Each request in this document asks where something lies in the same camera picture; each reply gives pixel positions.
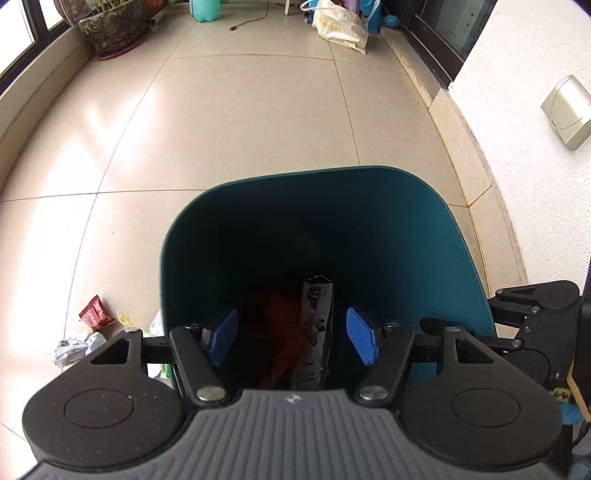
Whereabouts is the teal trash bin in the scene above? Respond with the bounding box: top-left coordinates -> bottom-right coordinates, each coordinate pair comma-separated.
159,165 -> 499,393

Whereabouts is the green plastic bottle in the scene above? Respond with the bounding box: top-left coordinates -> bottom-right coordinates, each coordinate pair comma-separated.
189,0 -> 222,23

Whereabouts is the brown round pot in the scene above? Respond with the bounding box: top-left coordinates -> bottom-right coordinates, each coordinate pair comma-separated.
52,0 -> 93,23

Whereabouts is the beige wall box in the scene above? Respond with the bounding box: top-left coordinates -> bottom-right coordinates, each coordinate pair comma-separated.
540,75 -> 591,151

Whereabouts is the dark red pot saucer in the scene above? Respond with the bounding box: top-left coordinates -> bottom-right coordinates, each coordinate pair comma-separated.
95,33 -> 149,61

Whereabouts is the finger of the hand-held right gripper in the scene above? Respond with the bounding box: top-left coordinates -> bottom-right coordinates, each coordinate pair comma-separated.
419,316 -> 524,352
488,281 -> 555,326

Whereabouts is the black printed snack packet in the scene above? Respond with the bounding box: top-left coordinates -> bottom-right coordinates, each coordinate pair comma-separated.
292,275 -> 334,391

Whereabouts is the red crumpled wrapper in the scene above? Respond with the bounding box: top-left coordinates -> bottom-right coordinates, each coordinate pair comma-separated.
248,288 -> 306,391

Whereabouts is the black cable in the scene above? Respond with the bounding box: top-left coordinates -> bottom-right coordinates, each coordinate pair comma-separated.
229,0 -> 279,32

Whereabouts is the cream tote bag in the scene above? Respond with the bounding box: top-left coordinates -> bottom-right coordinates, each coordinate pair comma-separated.
300,0 -> 370,55

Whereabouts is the grey crumpled plastic bag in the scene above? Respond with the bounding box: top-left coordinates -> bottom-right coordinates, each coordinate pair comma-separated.
52,332 -> 110,368

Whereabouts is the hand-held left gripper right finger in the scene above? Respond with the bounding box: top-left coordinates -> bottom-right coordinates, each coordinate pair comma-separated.
346,307 -> 509,409

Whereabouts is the patterned ceramic plant pot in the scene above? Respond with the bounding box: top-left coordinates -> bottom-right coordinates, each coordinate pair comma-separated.
78,0 -> 149,54

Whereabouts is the dark red snack packet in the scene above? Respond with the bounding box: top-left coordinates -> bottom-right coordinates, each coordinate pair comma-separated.
78,295 -> 116,333

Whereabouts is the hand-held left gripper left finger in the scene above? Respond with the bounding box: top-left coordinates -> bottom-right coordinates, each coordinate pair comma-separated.
86,308 -> 240,408

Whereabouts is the clear plastic tissue packaging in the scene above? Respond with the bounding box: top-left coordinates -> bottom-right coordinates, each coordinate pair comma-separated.
147,309 -> 175,380

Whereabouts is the dark sliding door frame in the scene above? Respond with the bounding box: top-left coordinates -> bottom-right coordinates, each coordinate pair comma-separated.
382,0 -> 498,89

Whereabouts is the dark window frame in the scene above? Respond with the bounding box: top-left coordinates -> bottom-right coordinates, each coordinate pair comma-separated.
0,0 -> 80,89

